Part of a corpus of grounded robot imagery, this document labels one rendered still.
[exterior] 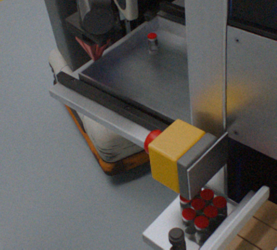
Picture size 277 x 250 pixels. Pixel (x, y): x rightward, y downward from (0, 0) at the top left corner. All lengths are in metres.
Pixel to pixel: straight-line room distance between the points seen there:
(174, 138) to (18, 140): 1.67
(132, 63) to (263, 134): 0.50
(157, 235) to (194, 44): 0.30
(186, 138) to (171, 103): 0.29
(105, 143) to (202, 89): 1.20
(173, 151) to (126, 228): 1.23
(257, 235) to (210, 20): 0.30
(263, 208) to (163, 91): 0.37
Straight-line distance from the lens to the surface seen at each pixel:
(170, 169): 0.75
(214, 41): 0.68
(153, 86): 1.08
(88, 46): 1.07
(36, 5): 3.31
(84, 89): 1.08
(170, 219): 0.85
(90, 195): 2.07
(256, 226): 0.78
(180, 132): 0.76
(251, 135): 0.74
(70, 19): 1.09
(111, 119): 1.03
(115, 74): 1.13
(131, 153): 2.00
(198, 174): 0.75
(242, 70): 0.68
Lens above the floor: 1.56
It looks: 41 degrees down
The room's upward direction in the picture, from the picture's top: 8 degrees counter-clockwise
